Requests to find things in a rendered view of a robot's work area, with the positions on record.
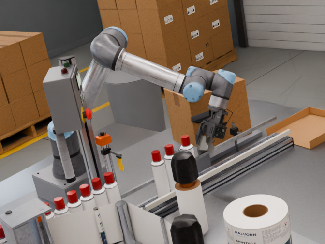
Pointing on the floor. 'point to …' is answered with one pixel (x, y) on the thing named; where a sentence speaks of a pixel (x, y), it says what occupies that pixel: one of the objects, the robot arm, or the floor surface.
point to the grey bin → (135, 101)
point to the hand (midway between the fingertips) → (199, 153)
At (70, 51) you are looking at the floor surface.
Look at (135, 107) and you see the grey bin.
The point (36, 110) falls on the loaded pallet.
